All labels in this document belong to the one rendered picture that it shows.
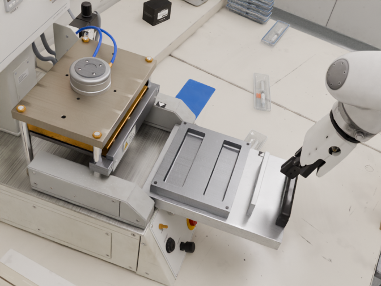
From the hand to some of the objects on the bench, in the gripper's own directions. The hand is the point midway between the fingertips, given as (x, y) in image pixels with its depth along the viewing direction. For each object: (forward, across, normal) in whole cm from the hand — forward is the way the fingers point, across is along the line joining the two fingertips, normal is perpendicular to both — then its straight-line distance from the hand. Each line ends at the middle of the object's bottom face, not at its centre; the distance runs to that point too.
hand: (292, 167), depth 87 cm
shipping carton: (+44, +32, -27) cm, 61 cm away
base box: (+44, -2, -29) cm, 52 cm away
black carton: (+44, -78, -44) cm, 100 cm away
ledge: (+49, -76, -45) cm, 101 cm away
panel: (+34, 0, -3) cm, 34 cm away
